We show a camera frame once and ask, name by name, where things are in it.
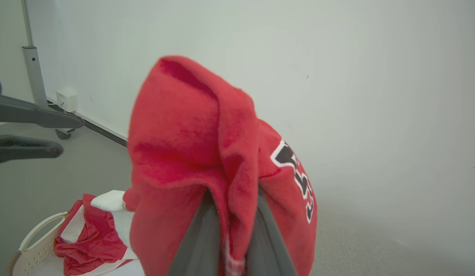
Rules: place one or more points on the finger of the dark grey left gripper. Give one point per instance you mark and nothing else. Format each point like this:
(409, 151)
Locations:
(34, 113)
(22, 148)

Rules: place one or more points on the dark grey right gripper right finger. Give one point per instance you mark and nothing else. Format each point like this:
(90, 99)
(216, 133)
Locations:
(266, 249)

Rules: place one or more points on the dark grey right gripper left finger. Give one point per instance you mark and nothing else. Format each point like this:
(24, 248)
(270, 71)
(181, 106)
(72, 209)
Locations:
(201, 245)

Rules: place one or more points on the red sweatshirt with black lettering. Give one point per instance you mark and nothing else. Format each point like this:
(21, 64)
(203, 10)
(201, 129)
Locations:
(176, 134)

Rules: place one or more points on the white plastic laundry basket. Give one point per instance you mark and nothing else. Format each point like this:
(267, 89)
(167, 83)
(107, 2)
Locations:
(34, 260)

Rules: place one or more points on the grey metal stand with caster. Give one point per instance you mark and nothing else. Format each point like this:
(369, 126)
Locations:
(34, 73)

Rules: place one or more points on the dark grey baseboard strip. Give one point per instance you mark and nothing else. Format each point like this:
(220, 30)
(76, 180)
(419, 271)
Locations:
(103, 132)

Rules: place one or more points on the red and white garment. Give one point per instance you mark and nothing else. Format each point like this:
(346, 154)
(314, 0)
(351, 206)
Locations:
(91, 239)

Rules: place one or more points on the white wall power box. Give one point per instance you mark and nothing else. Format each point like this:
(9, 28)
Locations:
(68, 100)

